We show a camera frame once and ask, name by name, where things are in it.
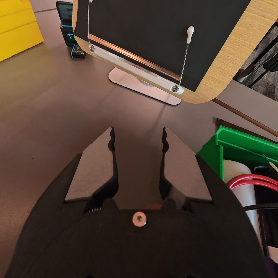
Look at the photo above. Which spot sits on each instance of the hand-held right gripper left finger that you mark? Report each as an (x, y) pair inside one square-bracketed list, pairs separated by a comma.
[(93, 171)]

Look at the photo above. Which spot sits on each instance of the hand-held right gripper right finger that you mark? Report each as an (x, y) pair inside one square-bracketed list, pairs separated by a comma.
[(184, 171)]

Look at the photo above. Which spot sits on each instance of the green plastic bin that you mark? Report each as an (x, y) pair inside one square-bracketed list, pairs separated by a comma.
[(239, 143)]

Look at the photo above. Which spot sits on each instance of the white cylinder roll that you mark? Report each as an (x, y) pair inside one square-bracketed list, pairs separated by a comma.
[(236, 169)]

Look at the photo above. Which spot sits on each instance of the brown wooden strip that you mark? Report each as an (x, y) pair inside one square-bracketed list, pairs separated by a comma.
[(245, 118)]

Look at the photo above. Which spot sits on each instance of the wooden book stand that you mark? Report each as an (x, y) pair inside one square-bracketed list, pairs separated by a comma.
[(141, 21)]

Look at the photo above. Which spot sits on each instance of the yellow plastic bin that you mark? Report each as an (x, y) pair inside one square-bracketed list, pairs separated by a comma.
[(17, 32)]

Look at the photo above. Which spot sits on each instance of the black battery charging case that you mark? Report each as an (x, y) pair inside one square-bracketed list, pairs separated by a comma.
[(65, 13)]

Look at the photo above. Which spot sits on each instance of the black camera battery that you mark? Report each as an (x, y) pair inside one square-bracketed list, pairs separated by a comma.
[(78, 52)]

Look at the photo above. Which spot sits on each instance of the dark metal frame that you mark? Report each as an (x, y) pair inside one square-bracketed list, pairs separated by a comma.
[(260, 60)]

